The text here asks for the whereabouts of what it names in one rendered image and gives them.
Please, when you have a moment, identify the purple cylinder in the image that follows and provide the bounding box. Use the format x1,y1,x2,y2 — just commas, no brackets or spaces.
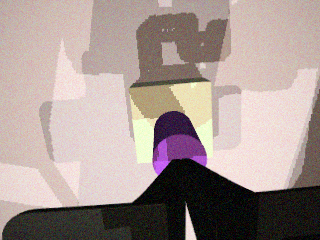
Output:
152,111,207,175

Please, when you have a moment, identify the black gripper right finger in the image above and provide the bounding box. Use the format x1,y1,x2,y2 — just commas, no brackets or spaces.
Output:
181,158,320,240

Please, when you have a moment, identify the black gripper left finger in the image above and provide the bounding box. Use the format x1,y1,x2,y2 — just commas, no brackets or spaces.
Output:
2,159,186,240

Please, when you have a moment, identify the pale yellow square block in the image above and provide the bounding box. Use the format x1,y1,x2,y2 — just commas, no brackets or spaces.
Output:
129,77,213,163

